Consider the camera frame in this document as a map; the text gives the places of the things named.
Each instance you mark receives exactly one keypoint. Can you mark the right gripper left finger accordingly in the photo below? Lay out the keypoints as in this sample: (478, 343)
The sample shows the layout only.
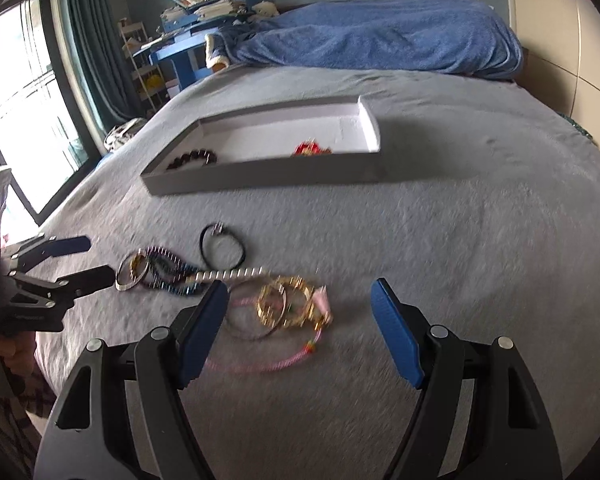
(89, 433)

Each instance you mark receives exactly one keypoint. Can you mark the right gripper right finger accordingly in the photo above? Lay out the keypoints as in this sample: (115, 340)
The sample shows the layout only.
(509, 435)

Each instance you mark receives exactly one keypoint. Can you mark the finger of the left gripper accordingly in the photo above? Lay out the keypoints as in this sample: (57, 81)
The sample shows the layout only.
(87, 279)
(26, 255)

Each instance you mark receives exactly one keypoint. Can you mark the silver bangle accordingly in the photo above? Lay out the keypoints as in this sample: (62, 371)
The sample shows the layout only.
(132, 270)

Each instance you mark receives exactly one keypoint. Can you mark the pearl hair clip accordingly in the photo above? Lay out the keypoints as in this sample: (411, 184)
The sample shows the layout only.
(226, 275)

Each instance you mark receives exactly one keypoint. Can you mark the red gold charm ornament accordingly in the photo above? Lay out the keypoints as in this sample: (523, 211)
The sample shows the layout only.
(310, 148)

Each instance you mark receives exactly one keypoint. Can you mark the left hand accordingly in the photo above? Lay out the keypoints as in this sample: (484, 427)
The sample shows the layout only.
(18, 353)

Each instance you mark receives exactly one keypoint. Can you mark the grey bag on floor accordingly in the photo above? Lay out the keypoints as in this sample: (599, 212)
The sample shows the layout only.
(120, 135)

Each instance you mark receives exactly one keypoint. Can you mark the white shelf rack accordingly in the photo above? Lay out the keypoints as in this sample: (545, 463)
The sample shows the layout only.
(146, 76)

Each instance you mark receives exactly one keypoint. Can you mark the blue desk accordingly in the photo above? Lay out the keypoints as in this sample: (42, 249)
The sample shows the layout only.
(183, 35)

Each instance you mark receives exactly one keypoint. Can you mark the teal curtain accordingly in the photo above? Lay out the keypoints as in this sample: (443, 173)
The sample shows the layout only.
(95, 46)

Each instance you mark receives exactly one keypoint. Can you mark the grey cardboard tray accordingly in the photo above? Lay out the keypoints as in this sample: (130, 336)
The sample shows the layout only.
(252, 148)

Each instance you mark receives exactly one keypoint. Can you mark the white plush toy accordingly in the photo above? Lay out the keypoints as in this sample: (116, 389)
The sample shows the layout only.
(263, 11)

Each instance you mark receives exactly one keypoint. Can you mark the beige wardrobe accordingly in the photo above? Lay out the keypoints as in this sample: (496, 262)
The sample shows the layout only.
(562, 68)

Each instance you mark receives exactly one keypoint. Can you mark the blue blanket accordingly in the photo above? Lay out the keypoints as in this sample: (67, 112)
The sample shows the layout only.
(457, 37)

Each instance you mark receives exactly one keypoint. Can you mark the window frame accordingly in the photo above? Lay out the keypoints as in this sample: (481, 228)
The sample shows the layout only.
(43, 137)

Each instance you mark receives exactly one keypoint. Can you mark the thin metal ring bangle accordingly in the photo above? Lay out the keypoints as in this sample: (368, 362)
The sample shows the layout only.
(256, 309)

